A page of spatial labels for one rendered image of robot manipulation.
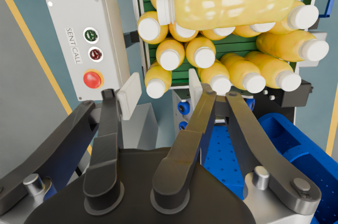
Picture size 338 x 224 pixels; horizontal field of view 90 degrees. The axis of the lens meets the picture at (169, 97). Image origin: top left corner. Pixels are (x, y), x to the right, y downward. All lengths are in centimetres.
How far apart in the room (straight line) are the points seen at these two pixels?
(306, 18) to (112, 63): 37
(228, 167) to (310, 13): 35
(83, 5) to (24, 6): 148
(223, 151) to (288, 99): 23
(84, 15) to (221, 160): 43
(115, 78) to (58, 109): 165
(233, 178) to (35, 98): 190
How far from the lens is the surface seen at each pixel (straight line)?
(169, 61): 35
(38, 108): 211
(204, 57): 35
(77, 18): 38
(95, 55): 36
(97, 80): 37
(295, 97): 58
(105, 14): 36
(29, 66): 196
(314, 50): 43
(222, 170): 45
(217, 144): 51
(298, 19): 40
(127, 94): 17
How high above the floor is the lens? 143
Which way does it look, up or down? 66 degrees down
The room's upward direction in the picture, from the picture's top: 175 degrees counter-clockwise
